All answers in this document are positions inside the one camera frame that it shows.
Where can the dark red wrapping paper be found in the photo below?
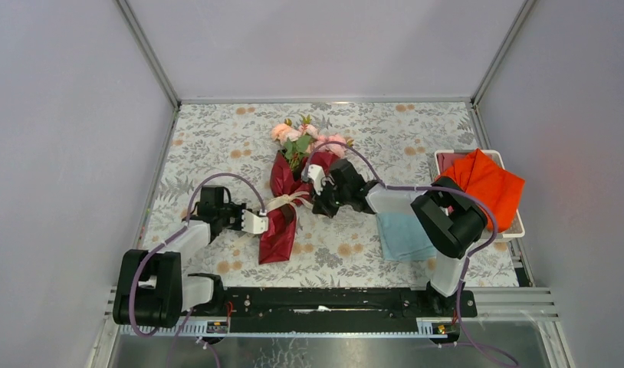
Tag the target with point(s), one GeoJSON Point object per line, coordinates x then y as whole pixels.
{"type": "Point", "coordinates": [277, 242]}

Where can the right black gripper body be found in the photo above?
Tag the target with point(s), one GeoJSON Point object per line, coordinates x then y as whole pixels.
{"type": "Point", "coordinates": [332, 198]}

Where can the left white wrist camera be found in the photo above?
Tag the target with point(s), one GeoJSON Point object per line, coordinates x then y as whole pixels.
{"type": "Point", "coordinates": [254, 223]}

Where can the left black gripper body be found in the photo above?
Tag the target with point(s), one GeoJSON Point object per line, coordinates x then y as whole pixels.
{"type": "Point", "coordinates": [231, 215]}

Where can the aluminium front rail frame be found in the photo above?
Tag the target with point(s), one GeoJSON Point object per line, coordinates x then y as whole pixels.
{"type": "Point", "coordinates": [507, 304]}

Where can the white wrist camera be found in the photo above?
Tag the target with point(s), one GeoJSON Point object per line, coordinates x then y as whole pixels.
{"type": "Point", "coordinates": [254, 223]}
{"type": "Point", "coordinates": [315, 176]}

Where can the light blue folded cloth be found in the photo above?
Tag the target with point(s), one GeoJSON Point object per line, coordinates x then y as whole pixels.
{"type": "Point", "coordinates": [403, 239]}

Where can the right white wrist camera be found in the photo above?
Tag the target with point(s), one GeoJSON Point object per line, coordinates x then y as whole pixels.
{"type": "Point", "coordinates": [315, 176]}

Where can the pink fake flower bunch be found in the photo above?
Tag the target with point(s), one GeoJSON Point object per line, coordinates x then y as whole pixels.
{"type": "Point", "coordinates": [297, 142]}

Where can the floral patterned table mat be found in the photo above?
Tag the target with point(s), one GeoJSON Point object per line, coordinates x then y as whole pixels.
{"type": "Point", "coordinates": [231, 144]}

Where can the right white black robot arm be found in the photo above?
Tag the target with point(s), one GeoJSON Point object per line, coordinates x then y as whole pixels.
{"type": "Point", "coordinates": [452, 220]}

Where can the cream ribbon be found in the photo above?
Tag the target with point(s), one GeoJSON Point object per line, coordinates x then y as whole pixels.
{"type": "Point", "coordinates": [289, 199]}

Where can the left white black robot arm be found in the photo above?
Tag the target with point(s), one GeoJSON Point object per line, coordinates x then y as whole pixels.
{"type": "Point", "coordinates": [154, 288]}

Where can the orange cloth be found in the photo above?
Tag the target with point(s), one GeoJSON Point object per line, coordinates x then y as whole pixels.
{"type": "Point", "coordinates": [478, 174]}

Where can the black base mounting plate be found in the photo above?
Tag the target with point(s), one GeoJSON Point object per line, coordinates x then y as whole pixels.
{"type": "Point", "coordinates": [336, 310]}

